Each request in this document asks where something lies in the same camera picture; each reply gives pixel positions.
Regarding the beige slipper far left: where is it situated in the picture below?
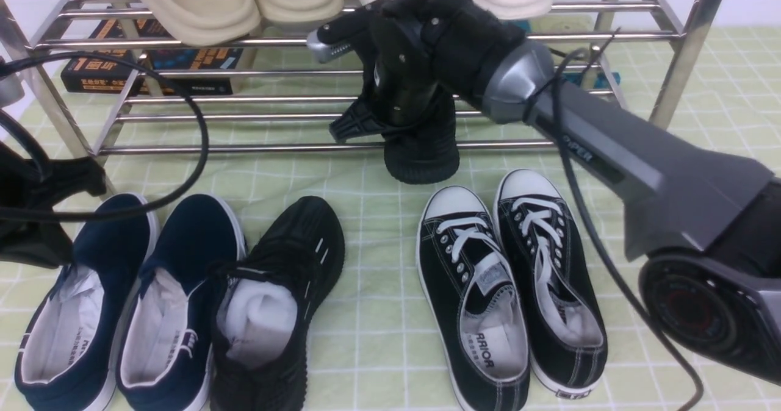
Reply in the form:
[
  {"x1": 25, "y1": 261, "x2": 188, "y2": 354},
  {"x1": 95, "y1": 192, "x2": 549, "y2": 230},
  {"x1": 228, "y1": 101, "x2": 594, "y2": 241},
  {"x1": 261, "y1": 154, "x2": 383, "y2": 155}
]
[{"x1": 140, "y1": 0, "x2": 261, "y2": 47}]

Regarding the black orange book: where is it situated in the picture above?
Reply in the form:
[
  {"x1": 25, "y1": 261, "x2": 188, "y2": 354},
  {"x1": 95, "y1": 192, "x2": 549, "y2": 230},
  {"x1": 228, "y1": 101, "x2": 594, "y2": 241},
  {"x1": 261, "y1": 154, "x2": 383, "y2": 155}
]
[{"x1": 60, "y1": 19, "x2": 257, "y2": 96}]

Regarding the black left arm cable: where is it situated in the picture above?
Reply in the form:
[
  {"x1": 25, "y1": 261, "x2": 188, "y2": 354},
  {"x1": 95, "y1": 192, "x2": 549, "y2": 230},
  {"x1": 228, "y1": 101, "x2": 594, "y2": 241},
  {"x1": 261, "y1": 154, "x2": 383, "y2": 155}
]
[{"x1": 0, "y1": 51, "x2": 210, "y2": 224}]

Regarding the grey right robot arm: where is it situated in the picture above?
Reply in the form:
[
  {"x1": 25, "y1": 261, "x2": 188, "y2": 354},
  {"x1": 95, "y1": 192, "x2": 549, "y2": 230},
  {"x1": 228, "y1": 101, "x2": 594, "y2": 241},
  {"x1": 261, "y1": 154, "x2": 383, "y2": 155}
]
[{"x1": 306, "y1": 0, "x2": 779, "y2": 384}]

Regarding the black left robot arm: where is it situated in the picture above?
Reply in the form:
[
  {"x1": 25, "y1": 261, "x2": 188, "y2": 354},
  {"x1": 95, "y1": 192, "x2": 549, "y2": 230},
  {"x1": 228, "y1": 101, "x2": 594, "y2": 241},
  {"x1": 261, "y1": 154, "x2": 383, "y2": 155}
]
[{"x1": 2, "y1": 70, "x2": 211, "y2": 269}]

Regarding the navy slip-on shoe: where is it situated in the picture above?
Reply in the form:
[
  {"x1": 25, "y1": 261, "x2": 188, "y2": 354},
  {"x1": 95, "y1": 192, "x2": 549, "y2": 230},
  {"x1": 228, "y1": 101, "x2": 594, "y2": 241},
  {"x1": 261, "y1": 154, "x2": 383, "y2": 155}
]
[
  {"x1": 115, "y1": 193, "x2": 246, "y2": 410},
  {"x1": 15, "y1": 213, "x2": 158, "y2": 410}
]

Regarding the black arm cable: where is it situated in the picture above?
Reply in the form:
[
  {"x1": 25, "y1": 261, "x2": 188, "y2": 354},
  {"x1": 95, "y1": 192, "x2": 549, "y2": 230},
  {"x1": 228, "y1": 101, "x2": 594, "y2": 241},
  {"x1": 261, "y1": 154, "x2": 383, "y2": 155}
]
[
  {"x1": 0, "y1": 51, "x2": 210, "y2": 224},
  {"x1": 522, "y1": 28, "x2": 705, "y2": 411}
]

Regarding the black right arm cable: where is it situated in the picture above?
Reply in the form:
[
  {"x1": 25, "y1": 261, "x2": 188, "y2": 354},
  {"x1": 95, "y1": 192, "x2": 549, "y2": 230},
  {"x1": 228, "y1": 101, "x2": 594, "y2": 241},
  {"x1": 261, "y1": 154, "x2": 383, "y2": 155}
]
[{"x1": 522, "y1": 28, "x2": 705, "y2": 411}]

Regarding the black canvas sneaker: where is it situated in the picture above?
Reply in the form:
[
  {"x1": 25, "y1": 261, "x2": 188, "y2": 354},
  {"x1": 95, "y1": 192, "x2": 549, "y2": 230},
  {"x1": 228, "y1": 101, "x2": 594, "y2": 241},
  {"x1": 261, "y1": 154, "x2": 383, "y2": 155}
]
[
  {"x1": 416, "y1": 185, "x2": 531, "y2": 410},
  {"x1": 492, "y1": 169, "x2": 608, "y2": 399}
]

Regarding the black canvas sneaker right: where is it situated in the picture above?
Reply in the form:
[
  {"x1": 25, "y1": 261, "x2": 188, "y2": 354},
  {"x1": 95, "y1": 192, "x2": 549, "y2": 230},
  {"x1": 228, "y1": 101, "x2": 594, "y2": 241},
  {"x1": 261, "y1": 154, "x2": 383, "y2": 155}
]
[{"x1": 492, "y1": 169, "x2": 608, "y2": 399}]

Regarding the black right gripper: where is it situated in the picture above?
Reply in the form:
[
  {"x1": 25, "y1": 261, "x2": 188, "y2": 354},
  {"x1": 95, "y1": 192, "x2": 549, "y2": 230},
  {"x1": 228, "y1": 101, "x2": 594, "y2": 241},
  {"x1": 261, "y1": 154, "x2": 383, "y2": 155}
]
[{"x1": 307, "y1": 0, "x2": 529, "y2": 143}]

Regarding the navy slip-on shoe left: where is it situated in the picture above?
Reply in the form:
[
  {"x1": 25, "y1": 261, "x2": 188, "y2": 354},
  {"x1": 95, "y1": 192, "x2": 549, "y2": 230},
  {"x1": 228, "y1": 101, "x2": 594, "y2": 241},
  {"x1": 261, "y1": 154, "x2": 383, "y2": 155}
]
[{"x1": 15, "y1": 213, "x2": 158, "y2": 410}]

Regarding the navy slip-on shoe right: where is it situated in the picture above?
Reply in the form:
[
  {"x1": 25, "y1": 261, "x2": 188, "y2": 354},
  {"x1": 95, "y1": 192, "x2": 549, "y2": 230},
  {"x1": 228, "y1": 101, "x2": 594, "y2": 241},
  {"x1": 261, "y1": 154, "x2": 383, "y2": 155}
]
[{"x1": 115, "y1": 193, "x2": 246, "y2": 410}]

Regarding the black canvas sneaker left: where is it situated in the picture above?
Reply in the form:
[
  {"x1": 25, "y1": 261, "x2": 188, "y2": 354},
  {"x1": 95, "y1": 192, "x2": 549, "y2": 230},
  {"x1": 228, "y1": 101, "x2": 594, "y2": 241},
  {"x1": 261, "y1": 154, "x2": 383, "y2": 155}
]
[{"x1": 416, "y1": 185, "x2": 531, "y2": 410}]

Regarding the black knit sneaker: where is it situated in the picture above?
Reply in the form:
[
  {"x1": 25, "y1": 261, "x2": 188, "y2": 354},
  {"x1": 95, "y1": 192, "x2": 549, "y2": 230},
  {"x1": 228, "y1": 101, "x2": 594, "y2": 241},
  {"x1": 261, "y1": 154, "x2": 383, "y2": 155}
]
[
  {"x1": 210, "y1": 195, "x2": 345, "y2": 410},
  {"x1": 383, "y1": 88, "x2": 460, "y2": 184}
]

